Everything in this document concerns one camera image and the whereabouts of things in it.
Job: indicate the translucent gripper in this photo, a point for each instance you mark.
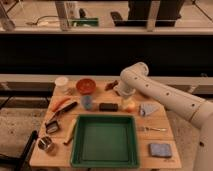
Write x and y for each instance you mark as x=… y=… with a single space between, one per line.
x=126 y=100

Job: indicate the black eraser block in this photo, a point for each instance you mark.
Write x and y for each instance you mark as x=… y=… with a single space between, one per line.
x=108 y=107

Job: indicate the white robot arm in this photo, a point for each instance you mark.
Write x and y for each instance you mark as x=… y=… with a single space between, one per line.
x=196 y=110

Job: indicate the blue paper cup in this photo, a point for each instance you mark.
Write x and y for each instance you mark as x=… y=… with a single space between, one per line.
x=87 y=102

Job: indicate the white cup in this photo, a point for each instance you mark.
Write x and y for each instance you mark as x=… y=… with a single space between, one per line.
x=62 y=83

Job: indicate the apple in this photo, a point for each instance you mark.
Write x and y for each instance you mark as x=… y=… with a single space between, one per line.
x=128 y=107

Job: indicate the grey crumpled cloth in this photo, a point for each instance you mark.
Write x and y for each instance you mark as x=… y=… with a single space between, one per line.
x=147 y=109

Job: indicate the dark red grapes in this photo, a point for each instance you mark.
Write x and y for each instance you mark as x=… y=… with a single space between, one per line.
x=111 y=86

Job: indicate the red bowl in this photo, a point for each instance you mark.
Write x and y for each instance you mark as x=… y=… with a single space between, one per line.
x=86 y=86

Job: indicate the green plastic tray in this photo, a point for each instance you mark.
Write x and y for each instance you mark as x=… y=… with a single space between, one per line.
x=105 y=141

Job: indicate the wooden board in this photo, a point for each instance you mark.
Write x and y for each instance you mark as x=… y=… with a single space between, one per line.
x=60 y=159

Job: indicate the blue sponge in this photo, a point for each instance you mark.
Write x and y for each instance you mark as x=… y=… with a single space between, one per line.
x=160 y=150

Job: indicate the banana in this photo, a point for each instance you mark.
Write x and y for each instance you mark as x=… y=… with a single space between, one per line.
x=70 y=131

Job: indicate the black handled knife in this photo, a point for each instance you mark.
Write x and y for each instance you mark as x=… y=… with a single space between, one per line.
x=64 y=110

